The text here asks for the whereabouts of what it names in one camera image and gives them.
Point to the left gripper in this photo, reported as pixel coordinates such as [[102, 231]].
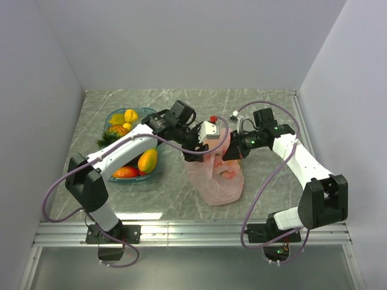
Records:
[[196, 144]]

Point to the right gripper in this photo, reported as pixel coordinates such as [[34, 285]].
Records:
[[236, 150]]

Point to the pink plastic bag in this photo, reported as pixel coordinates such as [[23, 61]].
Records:
[[218, 182]]

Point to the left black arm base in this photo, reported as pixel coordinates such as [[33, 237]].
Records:
[[111, 245]]

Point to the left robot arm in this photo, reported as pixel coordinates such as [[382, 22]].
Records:
[[87, 175]]

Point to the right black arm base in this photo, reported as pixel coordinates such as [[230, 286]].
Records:
[[275, 243]]

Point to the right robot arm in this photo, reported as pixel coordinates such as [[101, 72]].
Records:
[[324, 200]]

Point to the orange mango at tray bottom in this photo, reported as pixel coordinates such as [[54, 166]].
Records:
[[148, 161]]

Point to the red orange long fruit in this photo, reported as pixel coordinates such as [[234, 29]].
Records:
[[126, 172]]

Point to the small yellow knobbly fruit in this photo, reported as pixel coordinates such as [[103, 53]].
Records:
[[130, 116]]

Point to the orange pineapple body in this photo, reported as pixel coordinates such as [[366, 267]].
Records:
[[118, 130]]

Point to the yellow star fruit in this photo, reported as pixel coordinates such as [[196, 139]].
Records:
[[117, 120]]

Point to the green pineapple crown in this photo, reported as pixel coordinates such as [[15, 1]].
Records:
[[106, 140]]

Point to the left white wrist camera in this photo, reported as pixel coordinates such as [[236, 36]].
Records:
[[209, 130]]

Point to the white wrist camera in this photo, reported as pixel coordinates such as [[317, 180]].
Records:
[[238, 119], [209, 130]]

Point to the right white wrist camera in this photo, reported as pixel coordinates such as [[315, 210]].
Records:
[[238, 119]]

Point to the aluminium mounting rail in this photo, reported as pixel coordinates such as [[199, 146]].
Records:
[[205, 233]]

